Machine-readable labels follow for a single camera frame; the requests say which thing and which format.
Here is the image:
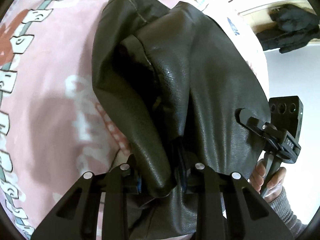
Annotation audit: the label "black camera box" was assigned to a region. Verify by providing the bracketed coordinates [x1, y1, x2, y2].
[268, 95, 303, 141]

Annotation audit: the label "grey knitted sleeve forearm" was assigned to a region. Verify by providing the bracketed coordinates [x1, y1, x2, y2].
[269, 187, 307, 239]

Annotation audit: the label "black clothes on shelf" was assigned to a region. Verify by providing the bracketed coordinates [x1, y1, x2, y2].
[256, 4, 319, 54]

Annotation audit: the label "right hand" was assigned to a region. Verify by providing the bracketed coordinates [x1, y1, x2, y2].
[248, 158, 287, 203]

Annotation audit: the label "pink patterned bed sheet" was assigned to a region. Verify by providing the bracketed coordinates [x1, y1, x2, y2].
[0, 0, 271, 240]

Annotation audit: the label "black leather jacket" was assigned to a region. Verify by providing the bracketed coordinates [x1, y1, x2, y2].
[92, 0, 270, 239]

